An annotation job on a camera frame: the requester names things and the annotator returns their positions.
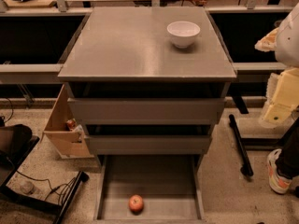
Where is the clear plastic bottle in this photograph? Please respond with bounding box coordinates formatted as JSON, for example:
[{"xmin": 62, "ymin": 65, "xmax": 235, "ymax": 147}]
[{"xmin": 20, "ymin": 181, "xmax": 40, "ymax": 195}]

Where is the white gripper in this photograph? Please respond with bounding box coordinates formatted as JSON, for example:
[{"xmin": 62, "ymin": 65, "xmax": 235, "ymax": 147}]
[{"xmin": 254, "ymin": 28, "xmax": 299, "ymax": 128}]

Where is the white orange sneaker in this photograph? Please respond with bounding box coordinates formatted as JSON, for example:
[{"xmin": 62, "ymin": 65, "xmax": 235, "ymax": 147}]
[{"xmin": 267, "ymin": 148, "xmax": 292, "ymax": 195}]

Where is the black bar on floor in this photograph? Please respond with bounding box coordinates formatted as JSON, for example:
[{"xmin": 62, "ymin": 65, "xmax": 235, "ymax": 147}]
[{"xmin": 229, "ymin": 115, "xmax": 253, "ymax": 176}]

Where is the black cable on floor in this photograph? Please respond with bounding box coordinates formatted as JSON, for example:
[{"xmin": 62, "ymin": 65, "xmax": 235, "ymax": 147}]
[{"xmin": 15, "ymin": 170, "xmax": 78, "ymax": 205}]

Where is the grey open bottom drawer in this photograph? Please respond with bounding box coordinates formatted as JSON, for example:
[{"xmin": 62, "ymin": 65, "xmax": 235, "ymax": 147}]
[{"xmin": 95, "ymin": 155, "xmax": 206, "ymax": 224}]

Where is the red apple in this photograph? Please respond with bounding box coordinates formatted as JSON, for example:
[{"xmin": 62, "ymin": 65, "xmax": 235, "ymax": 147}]
[{"xmin": 128, "ymin": 195, "xmax": 144, "ymax": 213}]

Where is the dark trouser leg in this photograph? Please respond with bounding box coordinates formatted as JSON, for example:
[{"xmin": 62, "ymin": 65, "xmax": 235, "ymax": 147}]
[{"xmin": 276, "ymin": 119, "xmax": 299, "ymax": 179}]

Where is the wooden box on floor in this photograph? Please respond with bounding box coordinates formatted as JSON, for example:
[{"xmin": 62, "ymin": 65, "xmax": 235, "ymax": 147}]
[{"xmin": 43, "ymin": 87, "xmax": 93, "ymax": 159}]

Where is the white ceramic bowl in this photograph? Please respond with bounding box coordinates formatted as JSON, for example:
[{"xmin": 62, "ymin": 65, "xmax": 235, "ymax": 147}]
[{"xmin": 167, "ymin": 21, "xmax": 201, "ymax": 49}]

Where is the black cart frame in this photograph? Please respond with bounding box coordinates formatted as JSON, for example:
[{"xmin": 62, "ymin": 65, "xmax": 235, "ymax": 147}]
[{"xmin": 0, "ymin": 125, "xmax": 89, "ymax": 224}]

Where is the grey drawer cabinet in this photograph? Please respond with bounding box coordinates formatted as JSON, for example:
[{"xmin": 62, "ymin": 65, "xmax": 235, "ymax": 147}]
[{"xmin": 57, "ymin": 6, "xmax": 237, "ymax": 161}]

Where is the grey top drawer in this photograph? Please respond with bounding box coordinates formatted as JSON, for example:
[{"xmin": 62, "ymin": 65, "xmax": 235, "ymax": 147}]
[{"xmin": 68, "ymin": 98, "xmax": 224, "ymax": 125}]

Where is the red can in box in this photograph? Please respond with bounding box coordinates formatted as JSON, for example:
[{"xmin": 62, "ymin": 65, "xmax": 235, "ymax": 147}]
[{"xmin": 66, "ymin": 119, "xmax": 77, "ymax": 131}]

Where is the grey middle drawer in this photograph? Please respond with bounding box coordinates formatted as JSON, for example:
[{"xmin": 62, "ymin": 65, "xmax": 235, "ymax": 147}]
[{"xmin": 85, "ymin": 135, "xmax": 211, "ymax": 155}]

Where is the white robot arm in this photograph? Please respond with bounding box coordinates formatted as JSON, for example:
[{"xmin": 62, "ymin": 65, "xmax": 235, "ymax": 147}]
[{"xmin": 254, "ymin": 4, "xmax": 299, "ymax": 128}]

